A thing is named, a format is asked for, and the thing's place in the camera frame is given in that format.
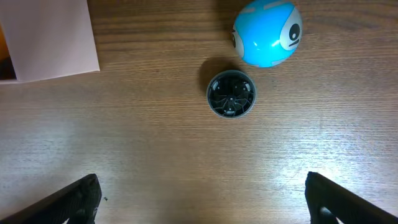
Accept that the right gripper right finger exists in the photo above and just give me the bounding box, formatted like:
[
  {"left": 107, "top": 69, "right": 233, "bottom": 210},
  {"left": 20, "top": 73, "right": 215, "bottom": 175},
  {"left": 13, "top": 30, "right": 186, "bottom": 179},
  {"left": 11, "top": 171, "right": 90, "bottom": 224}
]
[{"left": 305, "top": 172, "right": 397, "bottom": 224}]

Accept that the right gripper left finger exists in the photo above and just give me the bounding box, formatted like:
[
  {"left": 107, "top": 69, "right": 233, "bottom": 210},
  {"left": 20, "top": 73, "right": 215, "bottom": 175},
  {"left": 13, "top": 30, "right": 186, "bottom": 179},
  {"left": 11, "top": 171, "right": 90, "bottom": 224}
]
[{"left": 1, "top": 174, "right": 102, "bottom": 224}]

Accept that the small black round toy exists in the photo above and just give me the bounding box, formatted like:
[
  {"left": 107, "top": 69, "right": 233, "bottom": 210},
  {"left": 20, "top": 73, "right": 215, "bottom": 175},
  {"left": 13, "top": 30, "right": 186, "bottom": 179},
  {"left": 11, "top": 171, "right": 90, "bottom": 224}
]
[{"left": 206, "top": 70, "right": 257, "bottom": 119}]

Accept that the blue ball with eyes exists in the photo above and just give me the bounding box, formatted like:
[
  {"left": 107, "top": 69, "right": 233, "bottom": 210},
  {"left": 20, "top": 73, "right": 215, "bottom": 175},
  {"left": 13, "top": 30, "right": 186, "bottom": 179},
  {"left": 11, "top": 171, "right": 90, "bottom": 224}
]
[{"left": 231, "top": 0, "right": 303, "bottom": 68}]

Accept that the white cardboard box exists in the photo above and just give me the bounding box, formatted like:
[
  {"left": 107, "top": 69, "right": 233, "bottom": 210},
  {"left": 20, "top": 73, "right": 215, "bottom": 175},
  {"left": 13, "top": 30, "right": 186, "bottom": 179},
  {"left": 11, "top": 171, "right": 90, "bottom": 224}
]
[{"left": 1, "top": 0, "right": 100, "bottom": 84}]

